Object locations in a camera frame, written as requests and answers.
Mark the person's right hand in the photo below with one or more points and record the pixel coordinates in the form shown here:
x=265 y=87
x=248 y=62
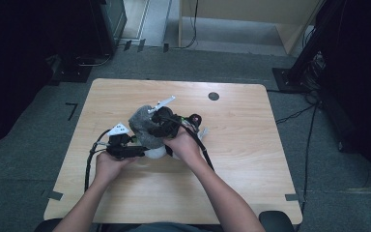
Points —
x=183 y=146

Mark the person's left hand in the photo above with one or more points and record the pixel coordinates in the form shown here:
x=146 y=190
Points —
x=106 y=167

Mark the black angled floor tape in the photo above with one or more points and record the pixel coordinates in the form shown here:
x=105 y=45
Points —
x=72 y=111

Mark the grey tape strip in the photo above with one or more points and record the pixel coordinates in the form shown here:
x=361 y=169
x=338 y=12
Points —
x=291 y=197
x=55 y=195

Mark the black round table grommet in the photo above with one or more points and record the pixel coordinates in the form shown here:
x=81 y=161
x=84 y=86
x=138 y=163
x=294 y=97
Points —
x=213 y=96

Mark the panda plush toy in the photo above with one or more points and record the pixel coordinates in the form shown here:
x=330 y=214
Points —
x=156 y=153

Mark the dark curtain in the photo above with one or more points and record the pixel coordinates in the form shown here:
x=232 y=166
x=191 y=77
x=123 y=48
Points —
x=364 y=80
x=9 y=64

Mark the grey fuzzy sock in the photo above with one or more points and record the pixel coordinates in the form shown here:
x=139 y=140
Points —
x=141 y=125

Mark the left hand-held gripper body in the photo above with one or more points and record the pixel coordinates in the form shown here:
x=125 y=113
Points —
x=119 y=148

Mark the black metal stand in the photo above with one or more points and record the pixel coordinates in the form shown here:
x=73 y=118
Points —
x=306 y=51

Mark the black equipment cabinet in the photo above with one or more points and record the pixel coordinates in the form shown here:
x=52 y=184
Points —
x=109 y=22

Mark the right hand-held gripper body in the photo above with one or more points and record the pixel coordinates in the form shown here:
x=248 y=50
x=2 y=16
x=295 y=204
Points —
x=167 y=124

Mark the light wooden cabinet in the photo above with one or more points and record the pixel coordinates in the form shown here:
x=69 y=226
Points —
x=244 y=9

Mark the black flat stand base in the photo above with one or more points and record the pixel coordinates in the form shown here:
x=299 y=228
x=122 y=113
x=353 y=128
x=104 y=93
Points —
x=72 y=72

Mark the person's grey clothing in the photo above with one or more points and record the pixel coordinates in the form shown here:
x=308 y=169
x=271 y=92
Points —
x=161 y=228

